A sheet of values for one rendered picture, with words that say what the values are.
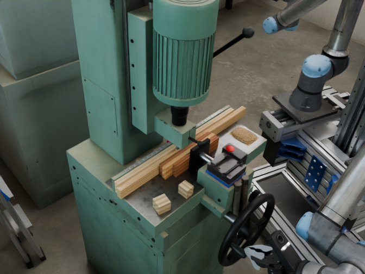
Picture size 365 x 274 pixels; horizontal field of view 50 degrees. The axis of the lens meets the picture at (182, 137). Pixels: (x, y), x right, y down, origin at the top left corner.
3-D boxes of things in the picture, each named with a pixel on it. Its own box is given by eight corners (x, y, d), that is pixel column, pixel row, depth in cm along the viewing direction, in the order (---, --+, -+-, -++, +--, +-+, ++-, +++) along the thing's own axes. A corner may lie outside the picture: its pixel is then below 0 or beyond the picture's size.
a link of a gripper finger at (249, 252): (241, 267, 119) (266, 276, 112) (237, 251, 118) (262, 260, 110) (248, 261, 121) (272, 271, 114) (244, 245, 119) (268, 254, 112)
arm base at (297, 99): (306, 91, 195) (312, 74, 189) (327, 107, 185) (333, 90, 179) (282, 97, 190) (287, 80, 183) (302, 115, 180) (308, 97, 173)
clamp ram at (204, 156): (203, 179, 135) (206, 160, 129) (188, 167, 138) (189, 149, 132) (220, 166, 140) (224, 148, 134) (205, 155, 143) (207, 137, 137)
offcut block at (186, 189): (177, 192, 130) (178, 185, 127) (184, 187, 132) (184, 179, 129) (186, 199, 128) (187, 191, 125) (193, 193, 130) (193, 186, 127)
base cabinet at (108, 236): (160, 341, 180) (163, 255, 133) (86, 260, 209) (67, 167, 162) (222, 278, 205) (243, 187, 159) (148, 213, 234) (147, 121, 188)
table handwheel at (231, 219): (289, 188, 134) (259, 249, 147) (243, 158, 144) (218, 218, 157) (246, 214, 113) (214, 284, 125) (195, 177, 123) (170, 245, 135)
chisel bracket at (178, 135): (181, 153, 132) (182, 134, 126) (153, 133, 139) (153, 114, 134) (195, 143, 136) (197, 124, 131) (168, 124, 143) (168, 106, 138)
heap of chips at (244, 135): (248, 145, 149) (249, 142, 148) (228, 133, 154) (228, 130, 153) (259, 137, 153) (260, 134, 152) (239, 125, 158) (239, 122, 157)
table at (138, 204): (175, 258, 118) (176, 247, 114) (112, 201, 133) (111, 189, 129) (285, 162, 152) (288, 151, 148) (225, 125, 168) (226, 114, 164)
